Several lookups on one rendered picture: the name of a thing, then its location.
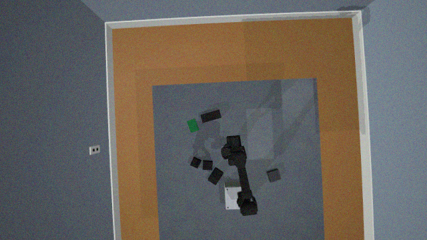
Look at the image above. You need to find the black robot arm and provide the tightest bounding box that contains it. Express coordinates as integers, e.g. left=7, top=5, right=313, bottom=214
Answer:
left=221, top=135, right=258, bottom=216

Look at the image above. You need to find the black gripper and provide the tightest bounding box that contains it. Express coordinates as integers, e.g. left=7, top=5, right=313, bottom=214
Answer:
left=227, top=136, right=234, bottom=166

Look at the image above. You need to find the green rectangular block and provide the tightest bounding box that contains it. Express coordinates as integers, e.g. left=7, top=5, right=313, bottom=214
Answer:
left=187, top=119, right=199, bottom=133

